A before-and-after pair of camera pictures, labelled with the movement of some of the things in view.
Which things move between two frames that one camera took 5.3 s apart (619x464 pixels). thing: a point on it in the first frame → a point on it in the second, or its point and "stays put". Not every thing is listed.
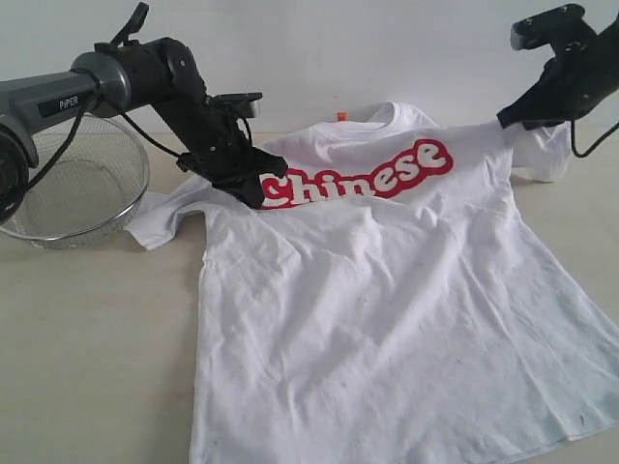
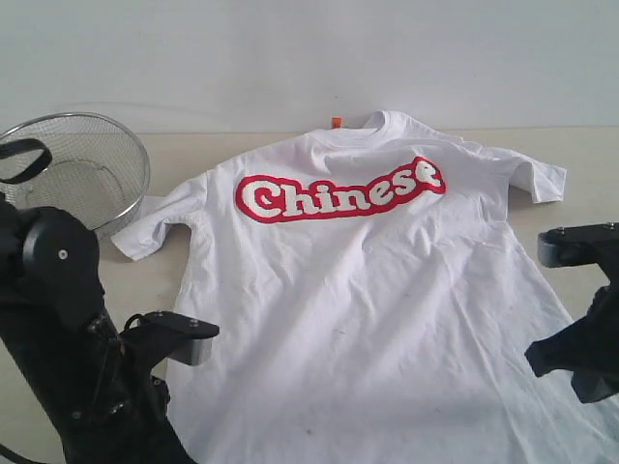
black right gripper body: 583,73 → 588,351
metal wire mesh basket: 85,197 stays put
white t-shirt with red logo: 397,306 stays put
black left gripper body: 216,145 → 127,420
